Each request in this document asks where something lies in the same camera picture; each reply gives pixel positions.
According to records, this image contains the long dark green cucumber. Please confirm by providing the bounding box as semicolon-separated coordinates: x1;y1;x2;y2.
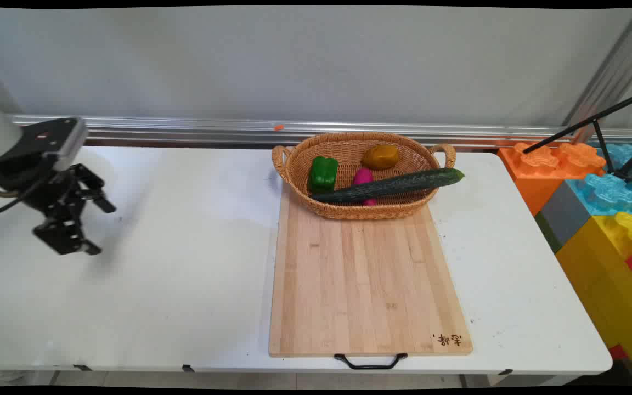
309;168;466;205

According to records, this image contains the black camera cable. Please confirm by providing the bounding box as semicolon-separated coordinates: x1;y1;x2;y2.
0;174;49;217

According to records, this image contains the grey giant toy block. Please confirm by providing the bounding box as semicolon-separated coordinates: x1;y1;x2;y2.
538;180;594;246

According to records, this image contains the bamboo cutting board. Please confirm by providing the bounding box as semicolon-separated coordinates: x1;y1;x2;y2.
268;189;473;358

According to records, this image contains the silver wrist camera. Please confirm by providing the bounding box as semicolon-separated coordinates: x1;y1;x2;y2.
47;118;89;172

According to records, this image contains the blue giant toy block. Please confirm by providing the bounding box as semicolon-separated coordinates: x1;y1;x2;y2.
566;143;632;216

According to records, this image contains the black tripod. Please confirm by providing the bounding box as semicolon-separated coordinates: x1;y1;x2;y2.
523;88;632;184

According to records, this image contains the pink sweet potato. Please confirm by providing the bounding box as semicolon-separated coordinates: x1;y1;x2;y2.
353;167;378;206

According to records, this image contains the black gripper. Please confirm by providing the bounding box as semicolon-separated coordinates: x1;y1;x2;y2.
0;163;117;256

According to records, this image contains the brown potato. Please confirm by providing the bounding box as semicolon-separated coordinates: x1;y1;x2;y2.
362;144;400;170

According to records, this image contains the green bell pepper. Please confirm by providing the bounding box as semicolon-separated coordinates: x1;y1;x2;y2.
308;156;339;194

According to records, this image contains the yellow giant toy block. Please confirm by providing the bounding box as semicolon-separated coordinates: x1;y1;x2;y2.
555;211;632;386

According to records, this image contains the woven wicker basket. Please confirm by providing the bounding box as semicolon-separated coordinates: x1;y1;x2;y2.
271;132;457;221

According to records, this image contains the black wrist camera mount plate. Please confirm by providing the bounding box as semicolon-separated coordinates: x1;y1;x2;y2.
0;117;78;172

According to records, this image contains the orange giant toy block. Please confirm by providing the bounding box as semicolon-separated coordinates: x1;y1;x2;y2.
498;142;607;216

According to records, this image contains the aluminium rail along wall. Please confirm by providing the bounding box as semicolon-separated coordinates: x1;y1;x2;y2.
9;114;632;150

